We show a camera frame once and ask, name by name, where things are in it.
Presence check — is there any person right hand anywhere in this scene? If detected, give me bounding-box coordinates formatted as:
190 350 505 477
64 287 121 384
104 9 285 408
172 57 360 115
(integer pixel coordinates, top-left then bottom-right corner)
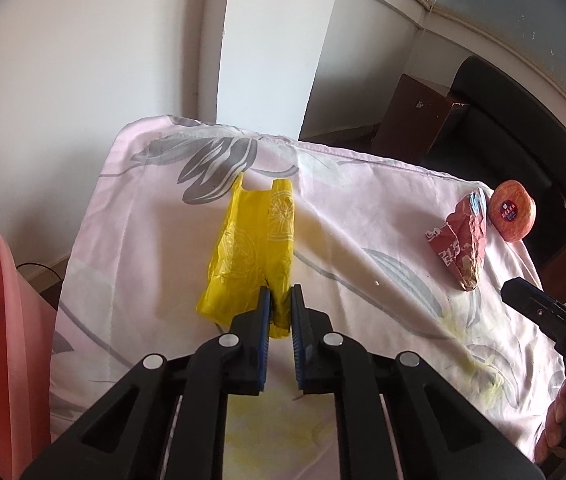
534 378 566 465

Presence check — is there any black office chair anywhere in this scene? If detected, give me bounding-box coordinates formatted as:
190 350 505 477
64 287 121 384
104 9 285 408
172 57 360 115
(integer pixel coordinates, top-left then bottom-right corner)
420 56 566 269

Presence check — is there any yellow plastic bag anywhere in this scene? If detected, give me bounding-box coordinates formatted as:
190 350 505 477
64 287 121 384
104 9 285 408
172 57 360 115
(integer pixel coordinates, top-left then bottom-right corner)
196 177 295 338

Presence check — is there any pink floral tablecloth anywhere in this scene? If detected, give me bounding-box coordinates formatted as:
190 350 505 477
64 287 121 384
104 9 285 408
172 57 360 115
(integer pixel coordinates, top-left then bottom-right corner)
50 116 564 455

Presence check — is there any black power cable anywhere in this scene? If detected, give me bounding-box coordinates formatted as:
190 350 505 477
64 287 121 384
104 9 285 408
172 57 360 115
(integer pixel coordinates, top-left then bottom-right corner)
15 260 67 283

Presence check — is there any red apple with sticker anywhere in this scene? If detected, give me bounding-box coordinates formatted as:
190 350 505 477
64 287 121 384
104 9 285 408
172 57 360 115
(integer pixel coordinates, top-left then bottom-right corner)
488 180 537 243

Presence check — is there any pink plastic basin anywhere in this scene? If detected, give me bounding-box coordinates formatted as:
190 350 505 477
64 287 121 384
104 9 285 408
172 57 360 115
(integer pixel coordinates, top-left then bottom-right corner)
0 234 56 479

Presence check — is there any red snack bag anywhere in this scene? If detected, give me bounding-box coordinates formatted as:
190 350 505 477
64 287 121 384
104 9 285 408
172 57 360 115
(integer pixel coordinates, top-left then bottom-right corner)
425 188 487 292

